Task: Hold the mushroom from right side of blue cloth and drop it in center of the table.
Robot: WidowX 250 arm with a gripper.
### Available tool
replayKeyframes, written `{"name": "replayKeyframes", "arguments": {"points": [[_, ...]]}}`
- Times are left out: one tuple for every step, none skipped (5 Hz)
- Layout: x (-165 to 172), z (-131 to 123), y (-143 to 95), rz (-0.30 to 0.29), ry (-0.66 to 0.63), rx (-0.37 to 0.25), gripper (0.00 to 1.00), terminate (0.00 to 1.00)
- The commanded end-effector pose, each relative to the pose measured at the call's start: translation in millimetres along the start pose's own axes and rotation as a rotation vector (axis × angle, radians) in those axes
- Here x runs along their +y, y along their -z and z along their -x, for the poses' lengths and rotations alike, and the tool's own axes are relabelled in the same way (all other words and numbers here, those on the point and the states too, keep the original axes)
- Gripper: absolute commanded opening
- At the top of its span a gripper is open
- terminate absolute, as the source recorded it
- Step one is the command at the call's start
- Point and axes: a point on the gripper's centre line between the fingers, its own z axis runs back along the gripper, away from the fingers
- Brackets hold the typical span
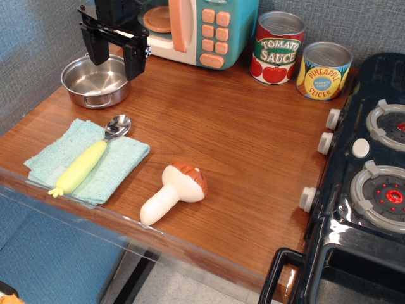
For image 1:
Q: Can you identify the black toy stove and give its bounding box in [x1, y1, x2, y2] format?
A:
[259, 53, 404, 303]

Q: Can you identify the tomato sauce can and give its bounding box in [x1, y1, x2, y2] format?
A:
[250, 11, 306, 85]

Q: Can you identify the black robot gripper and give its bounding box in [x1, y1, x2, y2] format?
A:
[77, 0, 149, 81]

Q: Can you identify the small steel pot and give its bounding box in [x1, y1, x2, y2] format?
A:
[61, 54, 131, 109]

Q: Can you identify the spoon with yellow handle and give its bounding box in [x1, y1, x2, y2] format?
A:
[48, 114, 132, 198]

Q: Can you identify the teal toy microwave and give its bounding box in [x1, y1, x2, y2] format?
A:
[138, 0, 259, 70]

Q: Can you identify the clear acrylic table guard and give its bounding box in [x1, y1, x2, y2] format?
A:
[1, 170, 259, 303]

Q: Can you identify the light blue folded cloth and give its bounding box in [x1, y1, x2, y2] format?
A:
[24, 119, 150, 206]

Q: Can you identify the pineapple slices can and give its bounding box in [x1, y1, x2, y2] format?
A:
[296, 41, 353, 101]

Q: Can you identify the plush white brown mushroom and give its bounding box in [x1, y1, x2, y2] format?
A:
[140, 161, 208, 225]

